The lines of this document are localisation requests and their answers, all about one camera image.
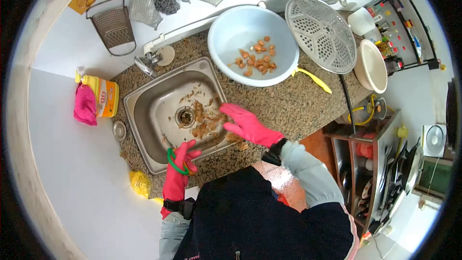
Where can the white pot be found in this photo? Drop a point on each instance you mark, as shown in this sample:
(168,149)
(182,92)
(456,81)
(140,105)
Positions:
(361,21)

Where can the yellow square wall hook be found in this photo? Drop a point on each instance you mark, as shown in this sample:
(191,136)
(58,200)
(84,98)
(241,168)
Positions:
(81,1)

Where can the person's right hand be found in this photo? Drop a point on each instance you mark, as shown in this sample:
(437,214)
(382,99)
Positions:
(254,128)

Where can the black spice rack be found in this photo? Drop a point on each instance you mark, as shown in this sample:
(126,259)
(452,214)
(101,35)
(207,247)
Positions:
(400,32)

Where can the stainless steel sink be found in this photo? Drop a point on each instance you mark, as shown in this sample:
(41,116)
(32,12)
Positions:
(160,97)

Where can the white water pipe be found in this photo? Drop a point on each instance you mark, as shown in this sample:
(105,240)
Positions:
(180,30)

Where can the yellow dish soap bottle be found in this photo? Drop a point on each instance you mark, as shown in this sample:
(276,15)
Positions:
(106,97)

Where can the person's right fingers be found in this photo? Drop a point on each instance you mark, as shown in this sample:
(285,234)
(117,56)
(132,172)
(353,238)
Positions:
(231,109)

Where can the black wrist band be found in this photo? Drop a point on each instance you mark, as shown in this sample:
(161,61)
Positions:
(275,152)
(180,206)

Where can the chrome faucet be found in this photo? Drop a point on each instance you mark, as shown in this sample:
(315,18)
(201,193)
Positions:
(146,63)

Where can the cream plastic bowl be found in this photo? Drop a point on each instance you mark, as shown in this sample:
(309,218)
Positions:
(371,66)

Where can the white round-lidded appliance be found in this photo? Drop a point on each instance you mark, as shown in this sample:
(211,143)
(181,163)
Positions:
(435,140)

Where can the person's left fingers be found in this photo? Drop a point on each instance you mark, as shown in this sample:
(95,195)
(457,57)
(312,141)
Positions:
(186,148)

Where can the pink cloth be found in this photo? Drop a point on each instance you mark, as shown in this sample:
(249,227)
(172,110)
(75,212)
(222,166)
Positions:
(85,106)

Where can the green box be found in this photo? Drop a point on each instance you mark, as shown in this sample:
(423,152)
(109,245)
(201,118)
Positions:
(433,177)

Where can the perforated metal steamer plate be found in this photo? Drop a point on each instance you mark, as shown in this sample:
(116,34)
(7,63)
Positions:
(321,32)

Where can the person's body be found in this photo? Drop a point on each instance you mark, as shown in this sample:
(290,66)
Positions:
(252,224)

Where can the person's left hand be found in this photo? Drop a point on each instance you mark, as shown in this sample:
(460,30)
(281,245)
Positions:
(175,184)

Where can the pile of peeled brown cloves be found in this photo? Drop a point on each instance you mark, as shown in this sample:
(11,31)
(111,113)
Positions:
(258,61)

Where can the silver mesh scrub cloth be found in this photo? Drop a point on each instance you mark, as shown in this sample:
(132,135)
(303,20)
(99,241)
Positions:
(144,3)

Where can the pile of brown peel scraps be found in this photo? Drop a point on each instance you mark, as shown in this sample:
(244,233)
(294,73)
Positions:
(202,117)

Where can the dish storage shelf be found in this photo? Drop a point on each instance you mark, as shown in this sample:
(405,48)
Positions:
(382,177)

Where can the metal grater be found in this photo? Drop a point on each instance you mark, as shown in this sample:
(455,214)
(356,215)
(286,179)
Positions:
(113,29)

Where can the yellow plastic bag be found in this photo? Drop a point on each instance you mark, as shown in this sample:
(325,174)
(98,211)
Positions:
(140,184)

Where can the round metal sink plug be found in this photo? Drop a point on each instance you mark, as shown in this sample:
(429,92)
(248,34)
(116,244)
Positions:
(119,130)

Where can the person's right thumb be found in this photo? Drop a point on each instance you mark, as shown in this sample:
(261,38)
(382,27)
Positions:
(232,127)

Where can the light blue plastic basin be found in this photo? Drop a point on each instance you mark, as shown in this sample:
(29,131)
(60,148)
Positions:
(234,29)

